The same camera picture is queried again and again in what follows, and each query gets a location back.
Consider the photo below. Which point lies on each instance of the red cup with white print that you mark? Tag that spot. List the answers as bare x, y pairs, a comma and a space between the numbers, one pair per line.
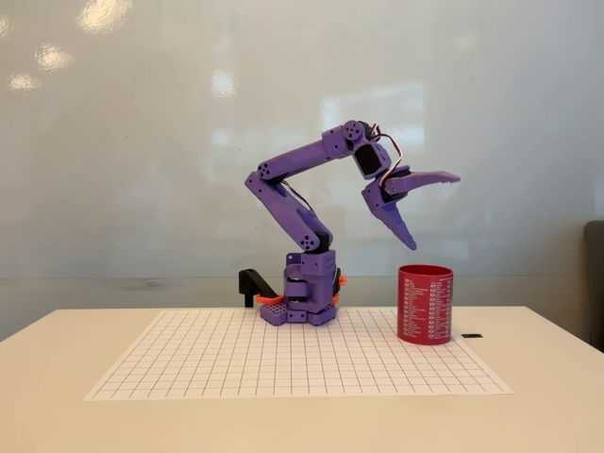
424, 307

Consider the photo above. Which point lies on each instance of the white grid paper sheet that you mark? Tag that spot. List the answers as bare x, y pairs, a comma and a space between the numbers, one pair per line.
283, 363

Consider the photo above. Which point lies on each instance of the dark grey chair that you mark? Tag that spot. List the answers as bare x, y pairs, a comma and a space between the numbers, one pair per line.
595, 283

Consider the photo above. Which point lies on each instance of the purple robot arm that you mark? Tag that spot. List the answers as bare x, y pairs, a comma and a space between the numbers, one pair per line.
302, 162

